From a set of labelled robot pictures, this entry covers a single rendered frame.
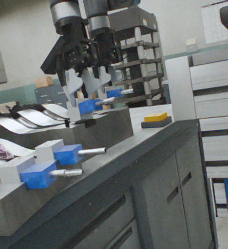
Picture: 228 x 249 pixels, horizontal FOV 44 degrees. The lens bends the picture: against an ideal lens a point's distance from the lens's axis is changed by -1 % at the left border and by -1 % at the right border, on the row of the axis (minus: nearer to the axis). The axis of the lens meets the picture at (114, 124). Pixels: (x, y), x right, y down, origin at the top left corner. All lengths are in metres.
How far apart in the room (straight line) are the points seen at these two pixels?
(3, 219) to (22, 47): 8.82
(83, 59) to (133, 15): 4.06
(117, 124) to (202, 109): 0.43
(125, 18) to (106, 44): 3.77
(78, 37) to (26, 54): 8.40
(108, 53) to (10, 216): 0.68
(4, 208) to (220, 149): 0.31
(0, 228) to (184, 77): 0.33
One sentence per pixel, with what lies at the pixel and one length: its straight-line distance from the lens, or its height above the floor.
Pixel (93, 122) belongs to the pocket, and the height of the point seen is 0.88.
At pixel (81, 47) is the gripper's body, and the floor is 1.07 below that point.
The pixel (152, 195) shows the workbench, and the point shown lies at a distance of 0.97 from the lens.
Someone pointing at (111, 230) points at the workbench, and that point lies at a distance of 0.79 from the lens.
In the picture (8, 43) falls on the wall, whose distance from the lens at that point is 9.53.
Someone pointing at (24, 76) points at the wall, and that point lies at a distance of 9.20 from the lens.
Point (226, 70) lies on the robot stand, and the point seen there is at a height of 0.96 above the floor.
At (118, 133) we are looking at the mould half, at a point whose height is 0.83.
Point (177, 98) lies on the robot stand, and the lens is 0.42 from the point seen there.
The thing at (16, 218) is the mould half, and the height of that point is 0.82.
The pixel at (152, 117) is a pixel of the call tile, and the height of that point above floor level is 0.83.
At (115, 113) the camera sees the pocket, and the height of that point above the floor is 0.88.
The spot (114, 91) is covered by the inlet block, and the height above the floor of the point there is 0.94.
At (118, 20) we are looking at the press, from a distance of 4.79.
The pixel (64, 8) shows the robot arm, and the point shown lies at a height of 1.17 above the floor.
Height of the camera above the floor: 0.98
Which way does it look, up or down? 9 degrees down
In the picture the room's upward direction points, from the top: 11 degrees counter-clockwise
